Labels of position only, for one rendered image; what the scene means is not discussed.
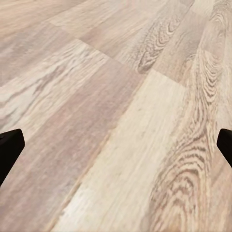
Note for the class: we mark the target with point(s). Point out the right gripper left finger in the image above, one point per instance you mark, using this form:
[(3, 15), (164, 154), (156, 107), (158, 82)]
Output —
[(11, 145)]

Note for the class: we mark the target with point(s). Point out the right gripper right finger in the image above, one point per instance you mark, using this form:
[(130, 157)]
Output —
[(224, 143)]

